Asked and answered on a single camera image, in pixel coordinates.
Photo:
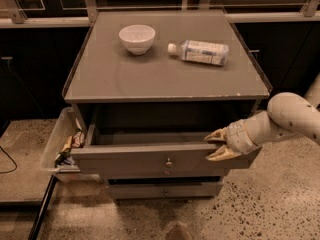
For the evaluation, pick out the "grey drawer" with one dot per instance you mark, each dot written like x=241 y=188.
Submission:
x=166 y=174
x=171 y=190
x=109 y=151

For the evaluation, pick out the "grey drawer cabinet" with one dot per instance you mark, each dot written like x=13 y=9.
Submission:
x=113 y=89

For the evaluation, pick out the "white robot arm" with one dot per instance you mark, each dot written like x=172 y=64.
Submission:
x=287 y=116

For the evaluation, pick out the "clear plastic water bottle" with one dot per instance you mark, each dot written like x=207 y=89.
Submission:
x=200 y=52

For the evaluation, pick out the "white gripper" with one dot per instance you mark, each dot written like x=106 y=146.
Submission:
x=238 y=137

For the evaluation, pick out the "grey top drawer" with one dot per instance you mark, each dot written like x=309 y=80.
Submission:
x=109 y=151

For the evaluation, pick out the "metal railing frame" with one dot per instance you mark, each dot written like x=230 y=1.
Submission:
x=55 y=13

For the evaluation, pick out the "snack bag in bin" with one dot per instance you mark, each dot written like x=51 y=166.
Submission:
x=75 y=141

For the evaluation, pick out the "white ceramic bowl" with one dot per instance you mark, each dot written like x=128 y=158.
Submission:
x=137 y=39

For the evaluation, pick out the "grey middle drawer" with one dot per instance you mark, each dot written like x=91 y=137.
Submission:
x=166 y=174

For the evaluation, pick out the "grey bottom drawer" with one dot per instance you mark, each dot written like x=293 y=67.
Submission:
x=171 y=190

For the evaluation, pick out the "dark packets in bin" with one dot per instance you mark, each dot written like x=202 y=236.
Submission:
x=64 y=158

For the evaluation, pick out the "clear plastic storage bin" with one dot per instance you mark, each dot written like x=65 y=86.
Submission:
x=65 y=126

